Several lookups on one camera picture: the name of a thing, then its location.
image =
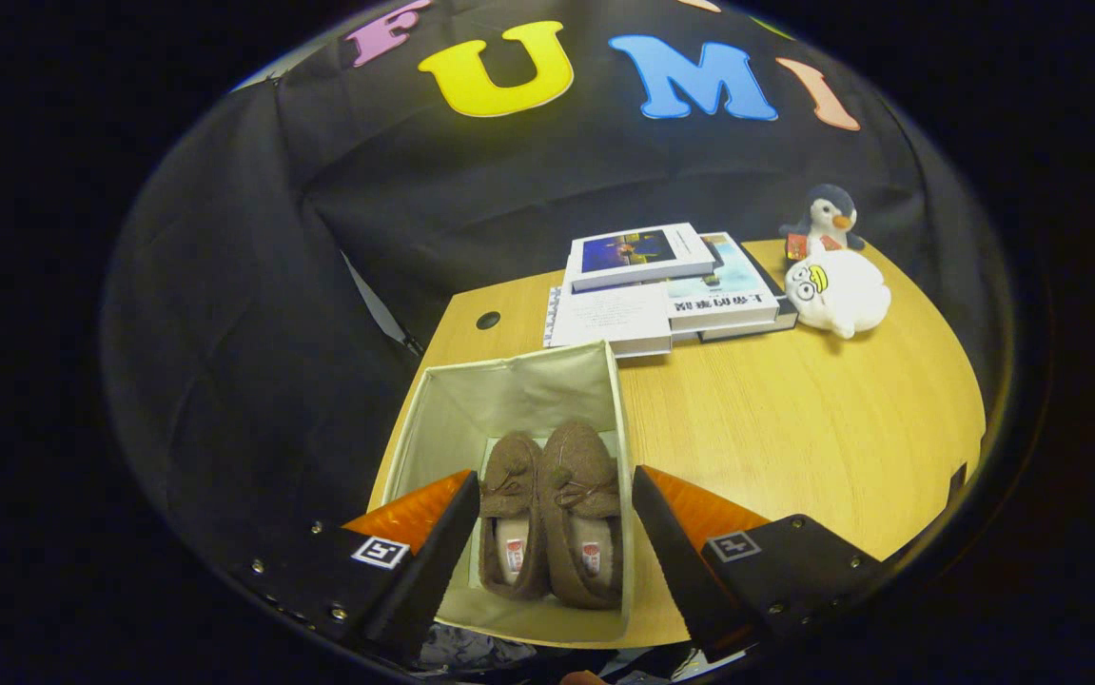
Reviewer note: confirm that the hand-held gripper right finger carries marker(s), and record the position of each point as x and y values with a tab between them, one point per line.
675	571

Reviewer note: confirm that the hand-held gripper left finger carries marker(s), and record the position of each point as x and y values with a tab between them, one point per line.
438	571

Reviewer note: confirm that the brown fuzzy shoe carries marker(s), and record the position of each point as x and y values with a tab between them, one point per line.
580	457
509	466

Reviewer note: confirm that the green fabric storage box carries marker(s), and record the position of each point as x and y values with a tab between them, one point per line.
509	390

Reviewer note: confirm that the white cover book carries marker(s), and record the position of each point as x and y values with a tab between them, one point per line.
604	319

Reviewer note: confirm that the dark cover book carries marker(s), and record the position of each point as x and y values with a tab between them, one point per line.
775	323

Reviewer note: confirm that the book with teal cover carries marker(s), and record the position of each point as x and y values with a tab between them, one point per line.
733	290

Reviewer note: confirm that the small book blue cover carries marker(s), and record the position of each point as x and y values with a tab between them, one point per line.
637	252

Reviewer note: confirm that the white round plush toy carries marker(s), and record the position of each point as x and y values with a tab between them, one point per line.
842	295

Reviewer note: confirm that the penguin plush toy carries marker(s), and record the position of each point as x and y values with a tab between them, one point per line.
828	214

